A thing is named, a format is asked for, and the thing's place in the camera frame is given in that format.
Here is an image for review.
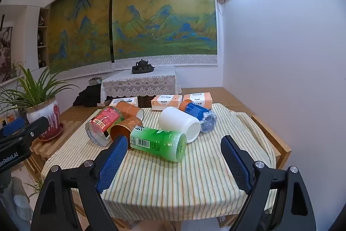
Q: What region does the potted green plant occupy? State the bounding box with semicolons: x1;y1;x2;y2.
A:
0;65;80;139

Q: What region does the slatted wooden stand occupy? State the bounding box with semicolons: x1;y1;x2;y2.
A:
30;120;82;183

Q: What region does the copper orange can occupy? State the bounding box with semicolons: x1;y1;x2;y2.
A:
115;100;144;122
109;116;143;150

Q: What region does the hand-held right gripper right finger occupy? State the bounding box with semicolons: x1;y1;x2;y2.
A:
220;135;317;231

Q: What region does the white cup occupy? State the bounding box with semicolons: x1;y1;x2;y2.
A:
158;107;201;143

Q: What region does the landscape scroll painting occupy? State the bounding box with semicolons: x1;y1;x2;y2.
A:
47;0;113;75
112;0;218;69

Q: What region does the striped tablecloth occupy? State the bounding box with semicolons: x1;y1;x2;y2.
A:
40;102;277;215

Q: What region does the ink painting wall scroll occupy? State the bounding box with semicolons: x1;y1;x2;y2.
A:
0;15;18;84

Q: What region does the green label cup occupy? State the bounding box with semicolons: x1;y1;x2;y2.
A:
130;126;187;162

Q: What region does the dark tea tray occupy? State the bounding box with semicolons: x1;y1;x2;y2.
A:
131;65;155;75

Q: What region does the lace covered table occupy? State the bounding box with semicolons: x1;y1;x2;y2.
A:
101;66;182;105

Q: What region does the wall shelf niche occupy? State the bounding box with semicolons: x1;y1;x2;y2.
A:
36;8;51;68

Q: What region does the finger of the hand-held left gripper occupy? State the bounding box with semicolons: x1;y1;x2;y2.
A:
0;117;26;137
0;116;50;149

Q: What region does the red label clear jar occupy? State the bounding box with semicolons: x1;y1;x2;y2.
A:
85;106;125;147

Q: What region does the blue bottle, orange cap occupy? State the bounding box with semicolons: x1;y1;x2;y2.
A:
185;102;217;133

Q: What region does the orange tissue pack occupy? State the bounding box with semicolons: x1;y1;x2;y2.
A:
183;92;213;109
151;94;183;111

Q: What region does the white tissue pack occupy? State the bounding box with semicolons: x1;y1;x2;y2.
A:
109;97;139;108

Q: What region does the red plant saucer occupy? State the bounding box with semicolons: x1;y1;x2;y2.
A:
35;123;66;143

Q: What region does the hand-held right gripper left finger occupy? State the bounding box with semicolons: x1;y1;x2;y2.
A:
30;135;129;231

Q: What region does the dark cloth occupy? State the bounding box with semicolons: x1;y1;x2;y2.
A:
72;83;103;108

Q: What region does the small green plant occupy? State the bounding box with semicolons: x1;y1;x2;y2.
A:
26;179;45;197

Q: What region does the grey cloth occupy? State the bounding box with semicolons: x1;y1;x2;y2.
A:
0;176;33;231

